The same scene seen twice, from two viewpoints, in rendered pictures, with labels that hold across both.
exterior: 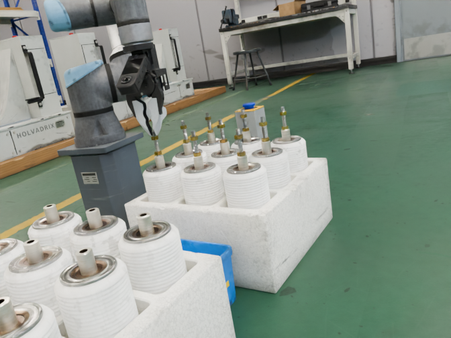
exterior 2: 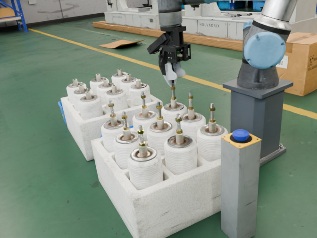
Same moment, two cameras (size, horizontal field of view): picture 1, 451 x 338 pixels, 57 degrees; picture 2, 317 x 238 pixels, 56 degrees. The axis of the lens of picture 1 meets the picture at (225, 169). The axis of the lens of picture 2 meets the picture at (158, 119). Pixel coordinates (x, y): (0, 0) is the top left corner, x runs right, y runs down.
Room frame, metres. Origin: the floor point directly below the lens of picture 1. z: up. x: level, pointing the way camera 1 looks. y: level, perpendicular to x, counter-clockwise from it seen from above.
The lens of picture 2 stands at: (1.47, -0.76, 0.69)
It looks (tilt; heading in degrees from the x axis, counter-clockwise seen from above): 25 degrees down; 121
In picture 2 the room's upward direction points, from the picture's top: 6 degrees counter-clockwise
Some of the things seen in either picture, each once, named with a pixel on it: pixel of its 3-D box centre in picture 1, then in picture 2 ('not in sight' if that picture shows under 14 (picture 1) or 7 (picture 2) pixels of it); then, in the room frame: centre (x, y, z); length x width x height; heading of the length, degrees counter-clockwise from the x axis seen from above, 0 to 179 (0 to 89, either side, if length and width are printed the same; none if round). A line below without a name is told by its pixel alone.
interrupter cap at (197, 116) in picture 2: (188, 153); (191, 117); (1.10, 0.09, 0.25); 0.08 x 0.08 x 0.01
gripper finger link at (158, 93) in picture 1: (154, 96); (165, 62); (0.99, 0.14, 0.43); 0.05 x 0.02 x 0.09; 70
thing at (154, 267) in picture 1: (159, 283); (92, 117); (0.61, 0.14, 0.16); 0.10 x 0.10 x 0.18
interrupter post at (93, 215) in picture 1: (94, 218); (114, 89); (0.67, 0.24, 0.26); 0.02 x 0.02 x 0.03
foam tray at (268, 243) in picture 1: (235, 211); (164, 168); (1.03, -0.01, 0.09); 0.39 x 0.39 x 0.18; 56
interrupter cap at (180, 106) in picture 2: (161, 167); (174, 106); (1.00, 0.16, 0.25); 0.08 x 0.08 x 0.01
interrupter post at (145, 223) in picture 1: (145, 224); (88, 95); (0.61, 0.14, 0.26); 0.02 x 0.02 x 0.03
